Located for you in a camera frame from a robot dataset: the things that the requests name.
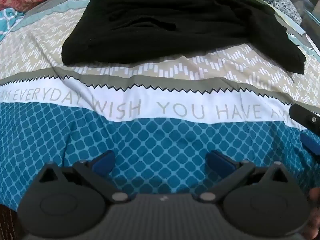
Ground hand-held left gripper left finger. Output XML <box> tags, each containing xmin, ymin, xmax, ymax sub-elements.
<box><xmin>34</xmin><ymin>150</ymin><xmax>131</xmax><ymax>204</ymax></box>

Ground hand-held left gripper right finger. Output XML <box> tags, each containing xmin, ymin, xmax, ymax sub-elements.
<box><xmin>197</xmin><ymin>150</ymin><xmax>292</xmax><ymax>204</ymax></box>

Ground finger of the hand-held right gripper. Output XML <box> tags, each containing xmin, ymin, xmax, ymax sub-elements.
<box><xmin>299</xmin><ymin>132</ymin><xmax>320</xmax><ymax>156</ymax></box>
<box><xmin>289</xmin><ymin>104</ymin><xmax>320</xmax><ymax>131</ymax></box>

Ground black pants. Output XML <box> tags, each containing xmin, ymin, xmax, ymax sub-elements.
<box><xmin>61</xmin><ymin>0</ymin><xmax>307</xmax><ymax>75</ymax></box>

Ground patterned printed bed sheet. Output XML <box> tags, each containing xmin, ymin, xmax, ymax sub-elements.
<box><xmin>0</xmin><ymin>0</ymin><xmax>320</xmax><ymax>210</ymax></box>

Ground teal white patterned pillow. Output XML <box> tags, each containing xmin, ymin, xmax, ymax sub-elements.
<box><xmin>0</xmin><ymin>7</ymin><xmax>25</xmax><ymax>43</ymax></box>

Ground dark wooden bed frame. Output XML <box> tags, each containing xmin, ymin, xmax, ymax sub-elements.
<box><xmin>0</xmin><ymin>202</ymin><xmax>19</xmax><ymax>240</ymax></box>

